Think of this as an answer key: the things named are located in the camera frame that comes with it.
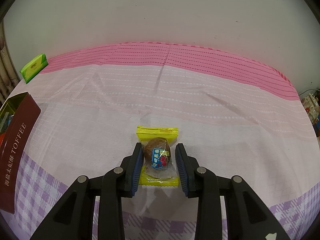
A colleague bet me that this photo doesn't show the yellow date candy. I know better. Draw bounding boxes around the yellow date candy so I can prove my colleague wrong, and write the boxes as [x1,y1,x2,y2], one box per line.
[136,126,179,187]

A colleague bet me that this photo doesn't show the red snack packet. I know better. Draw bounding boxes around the red snack packet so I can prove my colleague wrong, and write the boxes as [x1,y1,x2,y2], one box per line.
[0,133,5,146]

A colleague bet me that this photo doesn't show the pink purple checked tablecloth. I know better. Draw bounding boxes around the pink purple checked tablecloth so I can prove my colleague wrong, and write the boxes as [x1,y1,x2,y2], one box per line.
[4,42,319,239]

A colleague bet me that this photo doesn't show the gold toffee tin box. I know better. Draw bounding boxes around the gold toffee tin box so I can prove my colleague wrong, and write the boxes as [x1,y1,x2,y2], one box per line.
[1,92,41,214]

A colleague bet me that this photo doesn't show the cluttered shelf items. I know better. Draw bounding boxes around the cluttered shelf items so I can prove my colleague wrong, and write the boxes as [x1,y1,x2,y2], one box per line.
[301,93,319,138]

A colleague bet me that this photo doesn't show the beige patterned curtain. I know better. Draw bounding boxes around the beige patterned curtain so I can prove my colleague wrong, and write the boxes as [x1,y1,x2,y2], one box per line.
[0,22,20,103]

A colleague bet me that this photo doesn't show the green tissue pack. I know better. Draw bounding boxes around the green tissue pack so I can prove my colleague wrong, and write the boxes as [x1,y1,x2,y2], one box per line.
[20,53,48,83]

